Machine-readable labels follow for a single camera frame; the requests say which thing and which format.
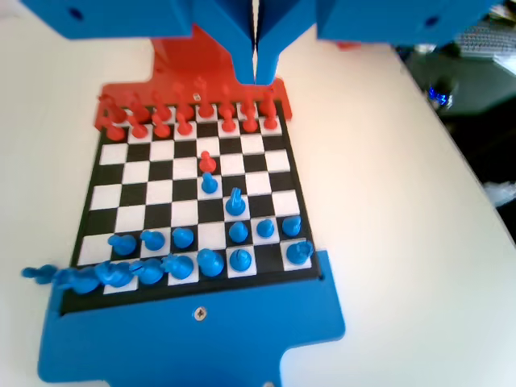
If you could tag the red rook chess piece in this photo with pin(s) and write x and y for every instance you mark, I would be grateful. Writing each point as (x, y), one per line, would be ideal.
(267, 102)
(115, 109)

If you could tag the blue rook chess piece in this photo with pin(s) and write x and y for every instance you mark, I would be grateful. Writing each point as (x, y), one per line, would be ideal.
(299, 253)
(76, 282)

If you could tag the red base plate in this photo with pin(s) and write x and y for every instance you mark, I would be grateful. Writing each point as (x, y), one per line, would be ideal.
(177, 60)

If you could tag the red bishop chess piece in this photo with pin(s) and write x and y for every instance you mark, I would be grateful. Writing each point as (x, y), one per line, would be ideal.
(226, 102)
(161, 108)

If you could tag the grey keyboard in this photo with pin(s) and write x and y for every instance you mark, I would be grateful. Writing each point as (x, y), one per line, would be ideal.
(483, 40)

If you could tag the blue knight chess piece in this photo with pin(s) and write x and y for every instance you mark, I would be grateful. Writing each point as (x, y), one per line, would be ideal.
(235, 205)
(115, 276)

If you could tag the blue pawn chess piece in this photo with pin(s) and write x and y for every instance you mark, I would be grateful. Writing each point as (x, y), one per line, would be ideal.
(183, 238)
(265, 229)
(238, 233)
(291, 226)
(152, 240)
(122, 245)
(38, 273)
(209, 185)

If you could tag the blue queen chess piece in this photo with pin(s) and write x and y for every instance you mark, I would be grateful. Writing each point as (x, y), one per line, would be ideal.
(179, 268)

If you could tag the silver screw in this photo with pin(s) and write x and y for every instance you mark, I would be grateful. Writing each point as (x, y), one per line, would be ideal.
(200, 312)

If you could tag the black white chessboard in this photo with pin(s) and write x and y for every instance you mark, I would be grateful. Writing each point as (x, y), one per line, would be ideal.
(161, 193)

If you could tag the blue bishop chess piece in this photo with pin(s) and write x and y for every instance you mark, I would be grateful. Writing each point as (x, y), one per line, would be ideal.
(240, 260)
(149, 273)

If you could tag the device with blue lights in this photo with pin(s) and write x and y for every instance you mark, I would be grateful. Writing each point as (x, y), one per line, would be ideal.
(440, 93)

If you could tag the blue base plate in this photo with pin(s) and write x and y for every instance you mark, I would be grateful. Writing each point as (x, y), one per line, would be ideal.
(181, 346)

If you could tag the red knight chess piece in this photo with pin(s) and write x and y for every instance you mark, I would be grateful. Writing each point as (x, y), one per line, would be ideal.
(139, 109)
(250, 105)

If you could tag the small red plastic part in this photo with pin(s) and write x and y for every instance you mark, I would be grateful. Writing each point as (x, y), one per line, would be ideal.
(348, 45)

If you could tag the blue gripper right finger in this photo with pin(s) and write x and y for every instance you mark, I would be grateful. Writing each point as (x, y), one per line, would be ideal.
(282, 24)

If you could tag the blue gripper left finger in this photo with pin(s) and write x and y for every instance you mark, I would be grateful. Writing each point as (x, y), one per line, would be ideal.
(225, 32)

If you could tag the red queen chess piece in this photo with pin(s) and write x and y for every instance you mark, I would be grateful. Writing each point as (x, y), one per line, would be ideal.
(184, 105)

